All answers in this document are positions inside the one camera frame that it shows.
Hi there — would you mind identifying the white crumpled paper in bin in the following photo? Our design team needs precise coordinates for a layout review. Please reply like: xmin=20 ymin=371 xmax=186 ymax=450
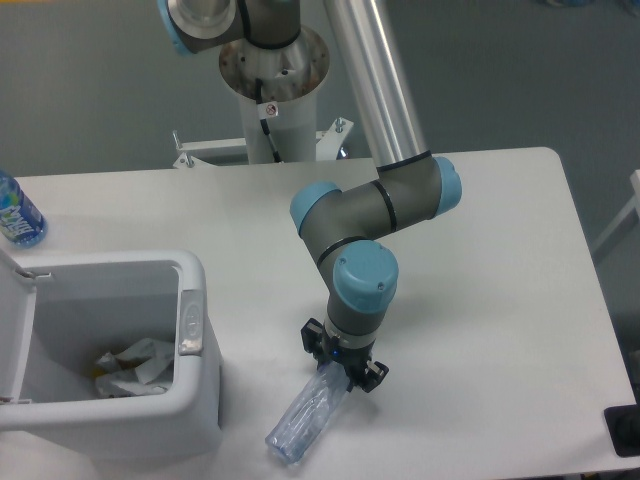
xmin=95 ymin=370 xmax=173 ymax=398

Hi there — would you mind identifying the clear crushed plastic bottle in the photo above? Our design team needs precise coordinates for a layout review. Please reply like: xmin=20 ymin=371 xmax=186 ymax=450
xmin=265 ymin=362 xmax=350 ymax=465

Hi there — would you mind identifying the blue labelled water bottle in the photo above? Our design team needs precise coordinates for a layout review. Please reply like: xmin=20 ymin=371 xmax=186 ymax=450
xmin=1 ymin=171 xmax=48 ymax=248

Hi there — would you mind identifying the black device at table edge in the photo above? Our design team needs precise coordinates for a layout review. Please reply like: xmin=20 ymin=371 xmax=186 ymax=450
xmin=604 ymin=404 xmax=639 ymax=458

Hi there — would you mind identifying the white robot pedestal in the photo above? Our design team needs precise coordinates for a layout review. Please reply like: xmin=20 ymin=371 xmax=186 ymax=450
xmin=173 ymin=26 xmax=354 ymax=168

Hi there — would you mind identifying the white frame at right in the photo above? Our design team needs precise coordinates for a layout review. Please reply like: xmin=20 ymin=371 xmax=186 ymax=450
xmin=591 ymin=170 xmax=639 ymax=264

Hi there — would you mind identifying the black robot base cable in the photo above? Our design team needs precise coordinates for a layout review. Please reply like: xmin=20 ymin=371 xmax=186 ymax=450
xmin=253 ymin=76 xmax=283 ymax=164

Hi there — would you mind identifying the white plastic trash can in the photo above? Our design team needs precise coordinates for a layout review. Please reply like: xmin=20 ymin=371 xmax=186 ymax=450
xmin=1 ymin=251 xmax=222 ymax=459

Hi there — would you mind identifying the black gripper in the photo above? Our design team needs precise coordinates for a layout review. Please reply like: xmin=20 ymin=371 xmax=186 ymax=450
xmin=300 ymin=318 xmax=389 ymax=393

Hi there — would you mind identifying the white paper wrapper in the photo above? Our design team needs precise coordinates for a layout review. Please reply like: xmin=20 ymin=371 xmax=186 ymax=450
xmin=94 ymin=338 xmax=174 ymax=385

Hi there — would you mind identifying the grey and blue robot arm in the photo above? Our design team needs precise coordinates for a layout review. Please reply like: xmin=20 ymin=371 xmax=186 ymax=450
xmin=157 ymin=1 xmax=462 ymax=391

